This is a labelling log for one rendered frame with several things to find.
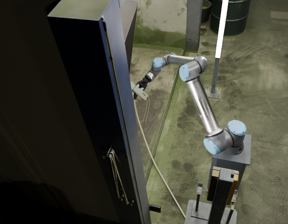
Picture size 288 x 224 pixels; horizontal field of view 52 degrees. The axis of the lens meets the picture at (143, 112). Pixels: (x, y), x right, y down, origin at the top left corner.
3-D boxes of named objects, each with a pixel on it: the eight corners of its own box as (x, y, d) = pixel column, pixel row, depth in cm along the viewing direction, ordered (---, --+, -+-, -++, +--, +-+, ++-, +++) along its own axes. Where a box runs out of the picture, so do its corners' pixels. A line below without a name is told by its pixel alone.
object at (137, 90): (146, 104, 287) (149, 94, 266) (143, 107, 286) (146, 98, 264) (108, 74, 293) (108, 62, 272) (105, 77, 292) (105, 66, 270)
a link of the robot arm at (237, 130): (247, 141, 240) (251, 127, 227) (230, 150, 235) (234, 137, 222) (234, 129, 249) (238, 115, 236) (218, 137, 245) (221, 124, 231)
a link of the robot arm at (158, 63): (161, 54, 273) (159, 61, 284) (151, 58, 270) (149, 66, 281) (167, 62, 270) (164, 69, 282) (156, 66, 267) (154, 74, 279)
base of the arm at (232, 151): (244, 138, 254) (246, 131, 246) (242, 157, 242) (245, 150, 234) (222, 135, 258) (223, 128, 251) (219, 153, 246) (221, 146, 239)
